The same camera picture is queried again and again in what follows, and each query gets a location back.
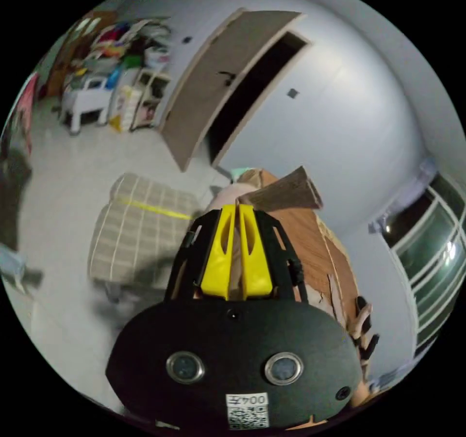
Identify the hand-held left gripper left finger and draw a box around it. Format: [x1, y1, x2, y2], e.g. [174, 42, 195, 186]
[200, 204, 236, 301]

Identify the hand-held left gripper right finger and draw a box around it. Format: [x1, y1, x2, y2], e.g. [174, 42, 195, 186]
[237, 204, 273, 299]

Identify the person's left hand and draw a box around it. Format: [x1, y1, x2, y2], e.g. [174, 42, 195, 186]
[349, 295, 380, 407]

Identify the brown wooden board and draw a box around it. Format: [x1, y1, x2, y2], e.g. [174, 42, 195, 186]
[234, 165, 362, 333]

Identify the bed with grey checked sheet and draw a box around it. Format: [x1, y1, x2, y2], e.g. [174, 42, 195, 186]
[87, 172, 204, 289]

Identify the pale curtain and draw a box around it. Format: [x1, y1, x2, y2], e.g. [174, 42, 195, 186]
[367, 159, 439, 235]

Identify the window with white bars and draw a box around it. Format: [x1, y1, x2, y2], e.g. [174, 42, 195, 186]
[381, 173, 466, 357]

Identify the brown door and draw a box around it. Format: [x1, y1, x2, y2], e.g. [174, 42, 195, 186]
[159, 7, 312, 173]

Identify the white plastic stool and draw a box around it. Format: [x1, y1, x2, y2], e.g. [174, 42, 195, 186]
[59, 76, 113, 135]

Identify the shelf with colourful clutter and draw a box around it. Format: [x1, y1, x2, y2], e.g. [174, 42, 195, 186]
[46, 10, 172, 133]

